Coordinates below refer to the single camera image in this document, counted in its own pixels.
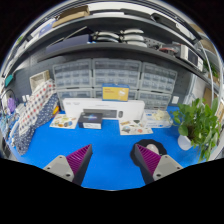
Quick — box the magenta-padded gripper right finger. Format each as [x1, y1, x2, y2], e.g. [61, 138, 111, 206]
[134, 143, 184, 186]

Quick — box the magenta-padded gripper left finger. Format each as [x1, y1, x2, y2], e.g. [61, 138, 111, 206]
[43, 143, 94, 187]

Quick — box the colourful sticker sheet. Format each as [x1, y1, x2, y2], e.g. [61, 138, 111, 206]
[118, 119, 154, 136]
[49, 113, 80, 129]

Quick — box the navy polka dot cloth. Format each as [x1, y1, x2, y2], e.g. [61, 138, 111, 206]
[13, 93, 60, 157]

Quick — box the small black box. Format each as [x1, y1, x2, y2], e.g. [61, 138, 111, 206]
[77, 112, 104, 130]

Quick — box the green potted plant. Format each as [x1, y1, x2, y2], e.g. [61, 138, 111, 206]
[171, 97, 224, 163]

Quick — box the white keyboard box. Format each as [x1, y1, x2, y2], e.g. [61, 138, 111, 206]
[62, 97, 146, 121]

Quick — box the red blue checkered cloth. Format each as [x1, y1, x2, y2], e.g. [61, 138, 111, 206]
[18, 78, 57, 138]

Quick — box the purple object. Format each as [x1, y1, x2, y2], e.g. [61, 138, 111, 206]
[7, 97, 17, 114]

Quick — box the yellow and blue box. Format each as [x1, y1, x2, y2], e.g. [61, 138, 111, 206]
[101, 83, 130, 102]

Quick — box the beige plastic basket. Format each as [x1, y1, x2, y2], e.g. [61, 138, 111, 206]
[29, 69, 51, 93]

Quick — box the teal object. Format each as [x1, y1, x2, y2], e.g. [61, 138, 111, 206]
[3, 73, 15, 88]

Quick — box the grey wall shelf unit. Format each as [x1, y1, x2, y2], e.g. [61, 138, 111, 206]
[1, 3, 221, 88]

